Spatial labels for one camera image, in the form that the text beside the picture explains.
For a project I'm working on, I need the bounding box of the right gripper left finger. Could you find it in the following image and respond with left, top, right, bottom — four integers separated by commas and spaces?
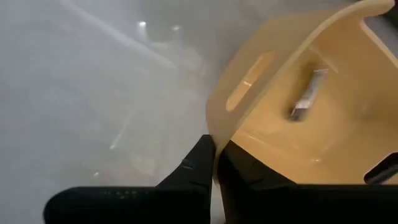
155, 134, 216, 224

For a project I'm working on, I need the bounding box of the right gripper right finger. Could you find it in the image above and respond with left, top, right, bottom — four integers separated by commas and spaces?
216, 139, 297, 224

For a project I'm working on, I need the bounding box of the yellow plastic bin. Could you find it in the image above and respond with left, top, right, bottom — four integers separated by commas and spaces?
205, 0, 398, 186

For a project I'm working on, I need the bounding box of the silver battery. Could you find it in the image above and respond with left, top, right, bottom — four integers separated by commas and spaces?
289, 68, 330, 121

